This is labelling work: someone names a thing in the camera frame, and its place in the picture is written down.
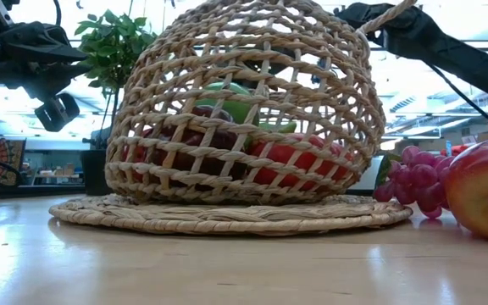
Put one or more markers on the cluttered white shelf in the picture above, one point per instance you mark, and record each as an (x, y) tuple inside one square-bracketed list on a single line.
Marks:
[(53, 173)]

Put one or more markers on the red storage box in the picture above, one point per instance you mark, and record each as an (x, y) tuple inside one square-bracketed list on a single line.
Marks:
[(460, 149)]

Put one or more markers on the green apple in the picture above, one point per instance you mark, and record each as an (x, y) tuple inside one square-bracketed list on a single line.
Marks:
[(237, 109)]

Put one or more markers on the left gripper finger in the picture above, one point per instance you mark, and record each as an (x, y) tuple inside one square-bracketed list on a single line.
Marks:
[(36, 44), (57, 74)]

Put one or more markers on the round woven placemat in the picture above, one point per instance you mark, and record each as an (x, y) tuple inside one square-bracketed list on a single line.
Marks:
[(163, 220)]

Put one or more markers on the purple grape bunch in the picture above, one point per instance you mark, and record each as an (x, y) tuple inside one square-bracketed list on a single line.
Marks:
[(422, 175)]

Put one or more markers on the small red yellow apple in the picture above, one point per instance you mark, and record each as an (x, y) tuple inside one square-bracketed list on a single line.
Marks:
[(481, 190)]

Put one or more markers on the orange patterned picture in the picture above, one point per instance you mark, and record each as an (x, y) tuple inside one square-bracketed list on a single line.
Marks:
[(4, 148)]

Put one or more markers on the green potted plant black pot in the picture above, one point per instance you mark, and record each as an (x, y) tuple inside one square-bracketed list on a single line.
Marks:
[(108, 42)]

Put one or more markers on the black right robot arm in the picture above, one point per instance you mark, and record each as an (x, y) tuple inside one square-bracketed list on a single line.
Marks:
[(460, 55)]

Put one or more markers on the red orange toy fruit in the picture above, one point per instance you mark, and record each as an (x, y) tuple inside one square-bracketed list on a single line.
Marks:
[(278, 153)]

